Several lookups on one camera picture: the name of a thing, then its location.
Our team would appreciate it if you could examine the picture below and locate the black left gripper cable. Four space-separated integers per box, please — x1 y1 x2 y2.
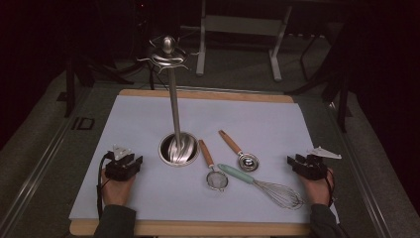
96 153 113 221

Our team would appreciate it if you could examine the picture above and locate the person's right hand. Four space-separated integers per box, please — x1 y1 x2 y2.
298 168 335 206

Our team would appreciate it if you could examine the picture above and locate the black metal stand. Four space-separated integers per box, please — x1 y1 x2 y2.
285 33 353 133
63 49 135 118

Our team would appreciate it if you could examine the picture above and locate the white metal stand frame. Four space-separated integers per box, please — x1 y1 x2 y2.
179 0 293 82

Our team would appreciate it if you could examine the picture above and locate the whisk with mint green handle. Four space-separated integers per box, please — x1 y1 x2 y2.
217 163 306 211

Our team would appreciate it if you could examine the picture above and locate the mesh strainer with wooden handle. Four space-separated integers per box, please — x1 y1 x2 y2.
197 139 230 192

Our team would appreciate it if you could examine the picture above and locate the metal floor rail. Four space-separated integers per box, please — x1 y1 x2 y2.
325 98 394 238
0 88 93 238

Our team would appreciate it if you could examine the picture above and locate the pale blue table mat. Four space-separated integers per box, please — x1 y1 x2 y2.
68 94 341 224

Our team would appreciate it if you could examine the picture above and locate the steel utensil rack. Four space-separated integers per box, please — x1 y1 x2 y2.
137 35 201 168

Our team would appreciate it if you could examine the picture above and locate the steel scoop with wooden handle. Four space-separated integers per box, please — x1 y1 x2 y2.
217 129 261 173

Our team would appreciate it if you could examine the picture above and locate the person's left hand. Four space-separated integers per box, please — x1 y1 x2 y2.
100 170 137 207

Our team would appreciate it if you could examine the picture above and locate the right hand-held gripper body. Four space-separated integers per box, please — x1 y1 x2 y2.
296 146 343 181

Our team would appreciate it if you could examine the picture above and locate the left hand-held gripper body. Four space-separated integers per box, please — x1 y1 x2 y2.
104 144 144 182

